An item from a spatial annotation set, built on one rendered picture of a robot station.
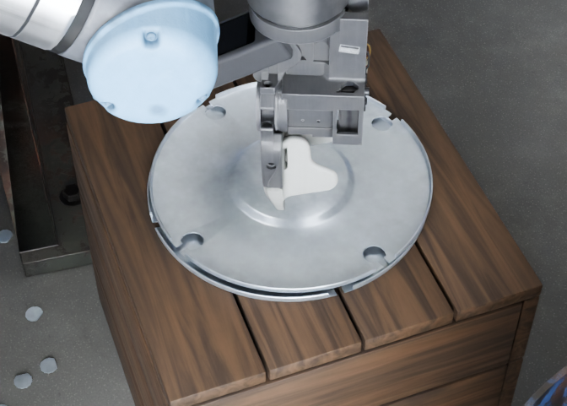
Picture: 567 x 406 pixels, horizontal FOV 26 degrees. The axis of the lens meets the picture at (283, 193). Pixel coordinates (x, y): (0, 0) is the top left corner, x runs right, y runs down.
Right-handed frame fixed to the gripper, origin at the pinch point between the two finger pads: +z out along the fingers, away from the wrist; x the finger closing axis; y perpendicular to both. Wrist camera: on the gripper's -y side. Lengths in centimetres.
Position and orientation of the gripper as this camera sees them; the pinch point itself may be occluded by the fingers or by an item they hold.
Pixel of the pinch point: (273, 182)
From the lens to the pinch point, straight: 103.0
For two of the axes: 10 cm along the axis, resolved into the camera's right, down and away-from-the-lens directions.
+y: 10.0, 0.4, -0.5
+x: 0.6, -7.5, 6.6
